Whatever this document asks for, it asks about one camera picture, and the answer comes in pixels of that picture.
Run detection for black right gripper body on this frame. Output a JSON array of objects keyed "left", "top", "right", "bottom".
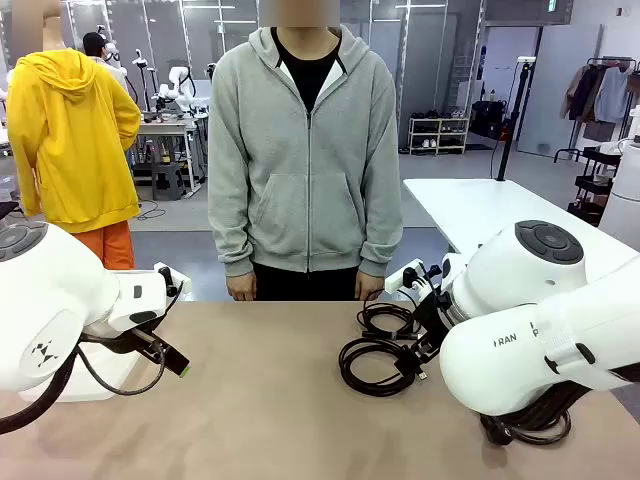
[{"left": 407, "top": 287, "right": 454, "bottom": 359}]

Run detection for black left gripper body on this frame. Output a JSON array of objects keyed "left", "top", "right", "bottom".
[{"left": 79, "top": 327, "right": 166, "bottom": 362}]

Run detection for small black USB cable coil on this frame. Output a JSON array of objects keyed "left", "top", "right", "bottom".
[{"left": 357, "top": 288, "right": 426, "bottom": 344}]

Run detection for large black USB cable coil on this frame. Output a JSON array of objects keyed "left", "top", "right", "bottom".
[{"left": 338, "top": 337, "right": 429, "bottom": 399}]

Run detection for grey-sleeved right forearm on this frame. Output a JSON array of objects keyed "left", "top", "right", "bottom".
[{"left": 208, "top": 199, "right": 257, "bottom": 279}]

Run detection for grey-sleeved left forearm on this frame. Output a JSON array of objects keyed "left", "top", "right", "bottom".
[{"left": 357, "top": 199, "right": 404, "bottom": 279}]

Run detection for person's left hand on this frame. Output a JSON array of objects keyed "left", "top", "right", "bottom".
[{"left": 353, "top": 269, "right": 384, "bottom": 301}]

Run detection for person's right hand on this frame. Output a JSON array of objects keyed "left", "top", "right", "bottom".
[{"left": 225, "top": 273, "right": 257, "bottom": 302}]

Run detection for clear plastic storage container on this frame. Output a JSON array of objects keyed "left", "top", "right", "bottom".
[{"left": 19, "top": 344, "right": 146, "bottom": 404}]

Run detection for white side table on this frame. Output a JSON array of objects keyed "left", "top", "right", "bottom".
[{"left": 402, "top": 177, "right": 640, "bottom": 289}]

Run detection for grey step stool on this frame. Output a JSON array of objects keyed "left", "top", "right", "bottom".
[{"left": 151, "top": 162, "right": 187, "bottom": 202}]

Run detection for wooden shoe rack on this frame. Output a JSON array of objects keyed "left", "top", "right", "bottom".
[{"left": 408, "top": 117, "right": 471, "bottom": 156}]

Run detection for person in grey hoodie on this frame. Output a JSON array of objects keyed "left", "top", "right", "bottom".
[{"left": 207, "top": 24, "right": 404, "bottom": 301}]

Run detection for black bags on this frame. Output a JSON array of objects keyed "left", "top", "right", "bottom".
[{"left": 471, "top": 99, "right": 512, "bottom": 141}]

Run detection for black pole with white top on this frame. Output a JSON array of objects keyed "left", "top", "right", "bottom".
[{"left": 496, "top": 55, "right": 537, "bottom": 182}]

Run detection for black utility cart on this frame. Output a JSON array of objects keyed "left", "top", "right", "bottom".
[{"left": 567, "top": 146, "right": 624, "bottom": 226}]

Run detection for cluttered background workbench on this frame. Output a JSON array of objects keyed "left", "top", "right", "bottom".
[{"left": 134, "top": 117, "right": 204, "bottom": 194}]

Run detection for mannequin in yellow hoodie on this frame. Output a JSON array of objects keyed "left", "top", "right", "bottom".
[{"left": 5, "top": 0, "right": 144, "bottom": 271}]

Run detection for white cylindrical appliance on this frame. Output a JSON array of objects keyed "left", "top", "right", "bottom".
[{"left": 597, "top": 134, "right": 640, "bottom": 251}]

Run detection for white partition panel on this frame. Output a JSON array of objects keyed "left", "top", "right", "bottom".
[{"left": 517, "top": 23, "right": 604, "bottom": 159}]

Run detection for clothes rack with garments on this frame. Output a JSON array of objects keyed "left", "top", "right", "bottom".
[{"left": 553, "top": 55, "right": 640, "bottom": 164}]

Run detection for background person in beige jacket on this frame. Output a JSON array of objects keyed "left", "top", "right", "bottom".
[{"left": 82, "top": 30, "right": 129, "bottom": 91}]

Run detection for thin black wrist camera cable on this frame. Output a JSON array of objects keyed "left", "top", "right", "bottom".
[{"left": 74, "top": 339, "right": 169, "bottom": 397}]

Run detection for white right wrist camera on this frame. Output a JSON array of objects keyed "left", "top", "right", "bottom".
[{"left": 384, "top": 258, "right": 427, "bottom": 295}]

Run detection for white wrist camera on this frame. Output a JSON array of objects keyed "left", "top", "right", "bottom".
[
  {"left": 384, "top": 258, "right": 427, "bottom": 295},
  {"left": 152, "top": 260, "right": 192, "bottom": 301}
]

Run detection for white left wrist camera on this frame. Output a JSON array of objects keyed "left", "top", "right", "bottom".
[{"left": 152, "top": 260, "right": 192, "bottom": 301}]

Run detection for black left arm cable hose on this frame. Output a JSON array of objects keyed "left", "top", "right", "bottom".
[{"left": 0, "top": 344, "right": 82, "bottom": 436}]

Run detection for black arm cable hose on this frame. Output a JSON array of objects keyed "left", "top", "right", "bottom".
[
  {"left": 478, "top": 364, "right": 640, "bottom": 447},
  {"left": 0, "top": 344, "right": 82, "bottom": 436}
]

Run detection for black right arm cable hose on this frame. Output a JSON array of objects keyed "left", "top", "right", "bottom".
[{"left": 478, "top": 364, "right": 640, "bottom": 447}]

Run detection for black stand with white camera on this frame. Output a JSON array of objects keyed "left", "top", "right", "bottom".
[{"left": 131, "top": 48, "right": 154, "bottom": 114}]

